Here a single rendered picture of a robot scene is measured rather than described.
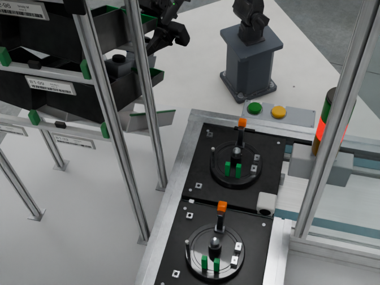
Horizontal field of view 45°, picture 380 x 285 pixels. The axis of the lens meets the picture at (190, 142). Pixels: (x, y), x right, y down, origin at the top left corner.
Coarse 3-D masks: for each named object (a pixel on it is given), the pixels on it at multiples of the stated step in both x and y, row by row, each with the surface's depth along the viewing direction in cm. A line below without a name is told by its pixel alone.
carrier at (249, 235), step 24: (216, 216) 116; (240, 216) 115; (168, 240) 112; (192, 240) 110; (216, 240) 103; (240, 240) 109; (264, 240) 111; (168, 264) 109; (192, 264) 106; (216, 264) 102; (240, 264) 106; (264, 264) 108
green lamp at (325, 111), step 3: (324, 102) 80; (327, 102) 79; (324, 105) 80; (327, 105) 79; (330, 105) 78; (324, 108) 80; (327, 108) 79; (324, 111) 80; (327, 111) 79; (321, 114) 82; (324, 114) 81; (327, 114) 80; (321, 117) 82; (324, 117) 81; (324, 120) 82
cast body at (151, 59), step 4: (144, 36) 109; (148, 40) 108; (128, 52) 108; (132, 52) 108; (128, 56) 108; (132, 56) 108; (148, 56) 109; (152, 56) 110; (156, 56) 112; (128, 60) 106; (132, 60) 107; (148, 60) 109; (152, 60) 111; (132, 64) 108; (152, 64) 111; (136, 68) 108
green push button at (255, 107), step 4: (252, 104) 137; (256, 104) 137; (260, 104) 137; (248, 108) 136; (252, 108) 136; (256, 108) 136; (260, 108) 136; (252, 112) 135; (256, 112) 135; (260, 112) 136
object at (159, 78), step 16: (64, 64) 96; (64, 80) 90; (128, 80) 97; (160, 80) 113; (48, 96) 94; (64, 96) 92; (80, 96) 91; (96, 96) 89; (128, 96) 99; (80, 112) 92; (96, 112) 91
